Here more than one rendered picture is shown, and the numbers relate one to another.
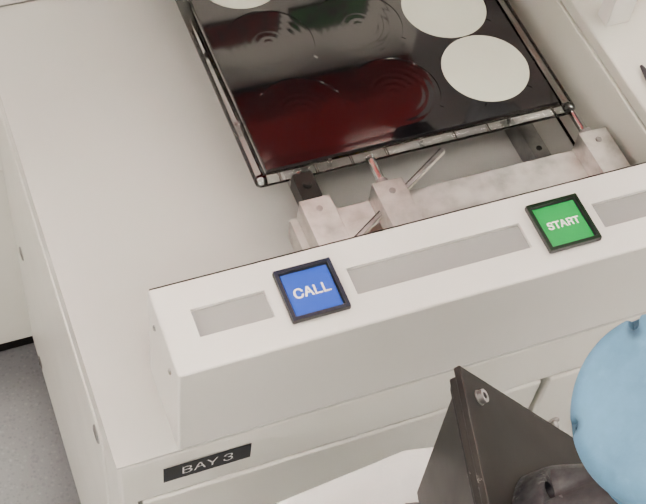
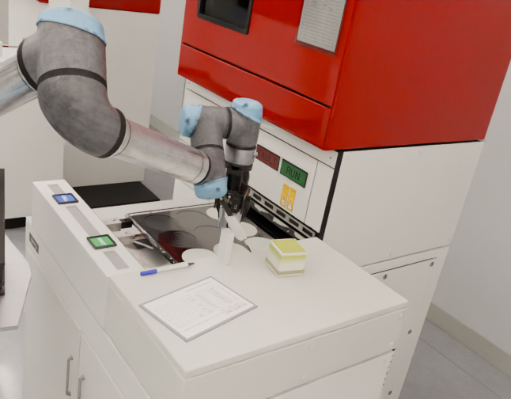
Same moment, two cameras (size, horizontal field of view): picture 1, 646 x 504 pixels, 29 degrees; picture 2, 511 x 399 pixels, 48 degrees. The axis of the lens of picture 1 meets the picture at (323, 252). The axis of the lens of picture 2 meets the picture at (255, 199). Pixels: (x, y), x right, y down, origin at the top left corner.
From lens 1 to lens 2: 1.76 m
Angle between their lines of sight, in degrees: 65
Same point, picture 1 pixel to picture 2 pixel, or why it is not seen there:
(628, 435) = not seen: outside the picture
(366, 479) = (17, 255)
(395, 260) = (81, 214)
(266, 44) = (191, 217)
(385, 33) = (209, 238)
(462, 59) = (202, 252)
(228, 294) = (63, 188)
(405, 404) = (58, 280)
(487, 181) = (144, 262)
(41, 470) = not seen: hidden behind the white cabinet
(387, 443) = (55, 303)
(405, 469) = (20, 262)
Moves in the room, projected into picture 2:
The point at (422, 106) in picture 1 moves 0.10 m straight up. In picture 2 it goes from (173, 244) to (177, 210)
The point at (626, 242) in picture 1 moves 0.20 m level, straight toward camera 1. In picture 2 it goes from (94, 255) to (18, 233)
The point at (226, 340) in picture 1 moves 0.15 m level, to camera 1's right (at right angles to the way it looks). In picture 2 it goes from (45, 188) to (33, 210)
